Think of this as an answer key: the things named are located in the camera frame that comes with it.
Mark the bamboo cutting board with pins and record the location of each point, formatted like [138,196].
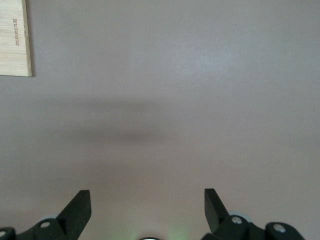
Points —
[12,55]

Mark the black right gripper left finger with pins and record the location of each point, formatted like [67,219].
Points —
[75,212]

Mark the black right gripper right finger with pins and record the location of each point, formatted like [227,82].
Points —
[215,212]

